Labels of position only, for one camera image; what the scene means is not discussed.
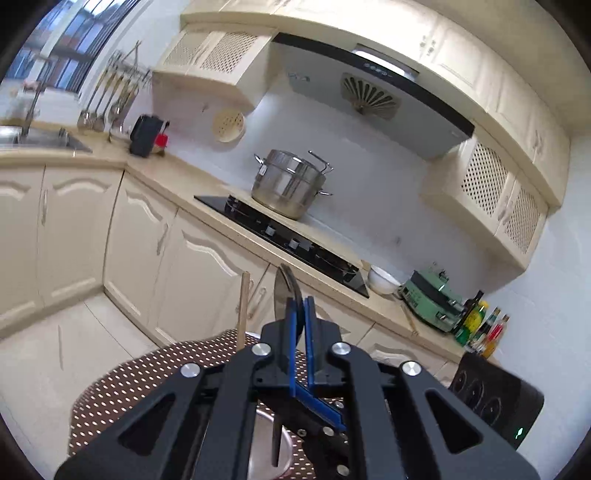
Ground barred window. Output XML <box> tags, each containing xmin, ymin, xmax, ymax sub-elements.
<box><xmin>9</xmin><ymin>0</ymin><xmax>134</xmax><ymax>93</ymax></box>

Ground stainless steel bowl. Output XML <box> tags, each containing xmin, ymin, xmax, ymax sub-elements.
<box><xmin>247</xmin><ymin>404</ymin><xmax>298</xmax><ymax>478</ymax></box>

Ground dark bottle yellow label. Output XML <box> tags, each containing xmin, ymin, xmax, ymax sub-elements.
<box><xmin>456</xmin><ymin>290</ymin><xmax>485</xmax><ymax>347</ymax></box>

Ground brown polka-dot tablecloth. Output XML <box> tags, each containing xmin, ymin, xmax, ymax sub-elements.
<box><xmin>68</xmin><ymin>329</ymin><xmax>352</xmax><ymax>480</ymax></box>

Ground cream lattice wall cabinet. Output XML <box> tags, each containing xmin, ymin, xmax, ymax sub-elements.
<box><xmin>152</xmin><ymin>25</ymin><xmax>278</xmax><ymax>112</ymax></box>
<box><xmin>420</xmin><ymin>138</ymin><xmax>549</xmax><ymax>271</ymax></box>

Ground dark sauce bottle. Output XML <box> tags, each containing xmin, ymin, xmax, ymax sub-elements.
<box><xmin>478</xmin><ymin>307</ymin><xmax>502</xmax><ymax>354</ymax></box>

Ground white ceramic bowl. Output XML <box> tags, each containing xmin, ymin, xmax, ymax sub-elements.
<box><xmin>367</xmin><ymin>265</ymin><xmax>402</xmax><ymax>296</ymax></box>

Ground red sauce bottle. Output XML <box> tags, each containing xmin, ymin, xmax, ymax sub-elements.
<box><xmin>485</xmin><ymin>314</ymin><xmax>511</xmax><ymax>360</ymax></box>

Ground stainless steel sink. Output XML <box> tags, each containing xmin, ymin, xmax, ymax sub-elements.
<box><xmin>0</xmin><ymin>124</ymin><xmax>93</xmax><ymax>154</ymax></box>

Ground stainless steel steamer pot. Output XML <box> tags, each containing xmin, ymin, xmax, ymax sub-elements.
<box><xmin>250</xmin><ymin>148</ymin><xmax>334</xmax><ymax>221</ymax></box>

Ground cream base cabinets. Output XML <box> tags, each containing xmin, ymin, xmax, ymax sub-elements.
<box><xmin>0</xmin><ymin>162</ymin><xmax>465</xmax><ymax>384</ymax></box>

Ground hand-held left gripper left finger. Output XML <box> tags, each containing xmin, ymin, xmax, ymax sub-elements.
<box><xmin>54</xmin><ymin>298</ymin><xmax>305</xmax><ymax>480</ymax></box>

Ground black gas stove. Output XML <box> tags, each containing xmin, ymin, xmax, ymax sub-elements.
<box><xmin>194</xmin><ymin>194</ymin><xmax>370</xmax><ymax>298</ymax></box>

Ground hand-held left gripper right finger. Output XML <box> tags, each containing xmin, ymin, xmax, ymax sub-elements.
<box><xmin>304</xmin><ymin>295</ymin><xmax>542</xmax><ymax>480</ymax></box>

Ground grey range hood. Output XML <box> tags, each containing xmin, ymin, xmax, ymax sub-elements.
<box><xmin>270</xmin><ymin>32</ymin><xmax>476</xmax><ymax>160</ymax></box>

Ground black induction cooker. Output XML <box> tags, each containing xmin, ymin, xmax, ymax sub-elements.
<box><xmin>448</xmin><ymin>352</ymin><xmax>546</xmax><ymax>450</ymax></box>

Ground metal utensil rack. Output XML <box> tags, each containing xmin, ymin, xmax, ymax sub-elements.
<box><xmin>106</xmin><ymin>41</ymin><xmax>154</xmax><ymax>81</ymax></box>

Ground hanging metal ladle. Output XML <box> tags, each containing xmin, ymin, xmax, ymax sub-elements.
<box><xmin>90</xmin><ymin>69</ymin><xmax>125</xmax><ymax>134</ymax></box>
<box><xmin>77</xmin><ymin>69</ymin><xmax>118</xmax><ymax>134</ymax></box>

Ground green bottle yellow cap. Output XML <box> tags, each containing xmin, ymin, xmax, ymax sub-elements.
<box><xmin>471</xmin><ymin>300</ymin><xmax>491</xmax><ymax>344</ymax></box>

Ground metal faucet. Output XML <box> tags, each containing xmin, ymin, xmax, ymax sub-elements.
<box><xmin>21</xmin><ymin>55</ymin><xmax>51</xmax><ymax>137</ymax></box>

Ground black electric kettle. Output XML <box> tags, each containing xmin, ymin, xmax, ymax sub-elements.
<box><xmin>129</xmin><ymin>114</ymin><xmax>163</xmax><ymax>158</ymax></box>

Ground wooden chopstick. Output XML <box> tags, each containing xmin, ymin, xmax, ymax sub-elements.
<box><xmin>236</xmin><ymin>271</ymin><xmax>251</xmax><ymax>354</ymax></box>

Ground green multi-cooker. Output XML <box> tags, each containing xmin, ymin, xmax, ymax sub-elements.
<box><xmin>398</xmin><ymin>264</ymin><xmax>467</xmax><ymax>333</ymax></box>

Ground cream upper cabinet row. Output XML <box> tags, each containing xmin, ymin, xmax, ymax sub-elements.
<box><xmin>180</xmin><ymin>0</ymin><xmax>571</xmax><ymax>208</ymax></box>

